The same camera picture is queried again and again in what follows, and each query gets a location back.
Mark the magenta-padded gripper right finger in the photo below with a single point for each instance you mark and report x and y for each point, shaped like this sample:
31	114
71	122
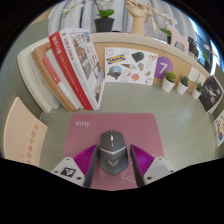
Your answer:
158	168

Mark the wooden hand model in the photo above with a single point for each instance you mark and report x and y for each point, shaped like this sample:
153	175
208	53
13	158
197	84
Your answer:
137	20

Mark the black cover book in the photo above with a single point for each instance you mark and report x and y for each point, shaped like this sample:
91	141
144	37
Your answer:
210	95

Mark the white orchid behind horse figurines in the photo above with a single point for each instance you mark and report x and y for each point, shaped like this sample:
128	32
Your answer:
165	31

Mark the pink mouse pad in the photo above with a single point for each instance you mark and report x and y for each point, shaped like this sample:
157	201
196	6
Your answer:
133	130

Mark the green desk partition panel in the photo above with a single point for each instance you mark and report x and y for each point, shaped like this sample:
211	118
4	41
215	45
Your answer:
220	86
13	66

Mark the white book with red stripe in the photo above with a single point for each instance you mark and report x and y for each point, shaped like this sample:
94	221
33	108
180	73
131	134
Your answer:
58	80

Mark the white cartoon sticker sheet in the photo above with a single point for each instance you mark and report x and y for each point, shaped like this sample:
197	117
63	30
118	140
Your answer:
130	65

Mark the beige booklet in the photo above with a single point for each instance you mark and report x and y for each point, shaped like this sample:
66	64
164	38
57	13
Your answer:
25	133

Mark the rosette succulent in white pot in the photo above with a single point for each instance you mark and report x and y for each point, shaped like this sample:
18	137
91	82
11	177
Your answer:
181	88

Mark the thick white book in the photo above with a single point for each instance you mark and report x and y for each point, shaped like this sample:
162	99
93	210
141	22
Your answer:
31	76

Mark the red and white photo book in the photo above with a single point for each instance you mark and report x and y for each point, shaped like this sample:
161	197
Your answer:
85	63

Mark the brown cover book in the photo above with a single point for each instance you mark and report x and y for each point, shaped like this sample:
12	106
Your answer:
45	71

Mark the wooden desk back shelf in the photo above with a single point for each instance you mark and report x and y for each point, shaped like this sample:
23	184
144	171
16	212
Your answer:
133	40

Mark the light grey curtain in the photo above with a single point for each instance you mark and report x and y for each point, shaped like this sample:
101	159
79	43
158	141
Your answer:
120	13

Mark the wooden jointed mannequin figure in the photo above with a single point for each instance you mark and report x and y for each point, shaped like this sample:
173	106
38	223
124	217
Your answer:
154	18

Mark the grey computer mouse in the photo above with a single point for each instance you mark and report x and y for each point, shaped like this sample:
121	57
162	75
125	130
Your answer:
113	153

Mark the yellow-green succulent in white pot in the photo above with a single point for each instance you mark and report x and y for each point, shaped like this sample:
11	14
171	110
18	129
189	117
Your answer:
167	85

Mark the black horse figurine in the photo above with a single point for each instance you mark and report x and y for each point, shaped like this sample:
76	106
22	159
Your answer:
195	46

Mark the white orchid, wide-leaf, black pot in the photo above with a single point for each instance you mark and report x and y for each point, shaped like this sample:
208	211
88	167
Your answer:
104	24

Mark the purple round number sticker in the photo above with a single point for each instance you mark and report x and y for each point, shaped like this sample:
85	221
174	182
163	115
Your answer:
163	67

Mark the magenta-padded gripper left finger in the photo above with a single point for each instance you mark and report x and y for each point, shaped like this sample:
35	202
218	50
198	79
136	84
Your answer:
68	170

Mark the dark framed window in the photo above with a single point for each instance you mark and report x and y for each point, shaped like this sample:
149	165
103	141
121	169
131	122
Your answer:
203	36

